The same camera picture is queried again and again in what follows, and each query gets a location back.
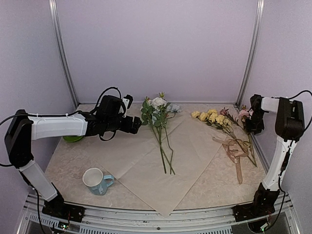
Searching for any beige ribbon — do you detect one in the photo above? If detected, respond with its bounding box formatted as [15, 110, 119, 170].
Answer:
[212, 137, 249, 184]

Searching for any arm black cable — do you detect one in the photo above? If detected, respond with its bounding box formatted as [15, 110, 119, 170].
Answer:
[0, 114, 18, 168]
[287, 90, 312, 100]

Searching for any white fake rose stem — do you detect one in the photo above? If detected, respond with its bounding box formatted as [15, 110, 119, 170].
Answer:
[146, 91, 176, 175]

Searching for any blue fake flower stem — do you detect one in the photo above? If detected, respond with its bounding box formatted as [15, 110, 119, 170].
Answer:
[140, 96, 182, 175]

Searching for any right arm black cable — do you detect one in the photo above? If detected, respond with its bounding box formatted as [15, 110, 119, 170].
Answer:
[287, 90, 312, 100]

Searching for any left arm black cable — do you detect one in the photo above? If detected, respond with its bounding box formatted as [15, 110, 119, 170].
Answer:
[0, 114, 18, 168]

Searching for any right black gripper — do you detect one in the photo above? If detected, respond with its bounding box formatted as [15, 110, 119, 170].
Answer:
[245, 110, 264, 134]

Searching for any front aluminium rail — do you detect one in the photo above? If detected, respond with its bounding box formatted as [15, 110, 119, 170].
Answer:
[14, 194, 302, 234]

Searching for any left aluminium frame post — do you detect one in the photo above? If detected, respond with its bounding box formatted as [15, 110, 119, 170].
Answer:
[48, 0, 79, 108]

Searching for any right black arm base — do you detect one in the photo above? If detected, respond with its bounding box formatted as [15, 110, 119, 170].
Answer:
[232, 195, 277, 222]

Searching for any pink beige wrapping paper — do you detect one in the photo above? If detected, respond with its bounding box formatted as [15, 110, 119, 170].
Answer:
[91, 104, 225, 217]

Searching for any aluminium frame post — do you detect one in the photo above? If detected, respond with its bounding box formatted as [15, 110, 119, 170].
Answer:
[48, 0, 79, 108]
[235, 0, 265, 107]

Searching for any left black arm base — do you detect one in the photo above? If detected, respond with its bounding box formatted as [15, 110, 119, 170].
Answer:
[42, 203, 85, 223]

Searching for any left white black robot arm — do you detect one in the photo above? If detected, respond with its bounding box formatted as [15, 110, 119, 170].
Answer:
[4, 95, 142, 217]

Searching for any pink fake rose stem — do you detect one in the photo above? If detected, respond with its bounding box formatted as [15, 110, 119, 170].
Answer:
[220, 105, 257, 167]

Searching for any right aluminium frame post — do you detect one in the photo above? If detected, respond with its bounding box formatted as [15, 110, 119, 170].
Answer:
[235, 0, 265, 107]

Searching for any green plate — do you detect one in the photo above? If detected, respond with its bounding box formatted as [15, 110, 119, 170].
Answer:
[62, 136, 84, 143]

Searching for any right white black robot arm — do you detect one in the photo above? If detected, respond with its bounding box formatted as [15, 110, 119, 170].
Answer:
[245, 94, 305, 216]

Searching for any yellow fake flower stem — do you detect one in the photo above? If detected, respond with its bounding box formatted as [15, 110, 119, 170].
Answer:
[191, 109, 239, 139]

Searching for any blue white ceramic mug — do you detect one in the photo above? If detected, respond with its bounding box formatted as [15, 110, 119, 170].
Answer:
[82, 168, 115, 195]

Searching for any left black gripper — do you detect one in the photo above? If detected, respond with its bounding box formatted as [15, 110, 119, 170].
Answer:
[106, 115, 142, 134]

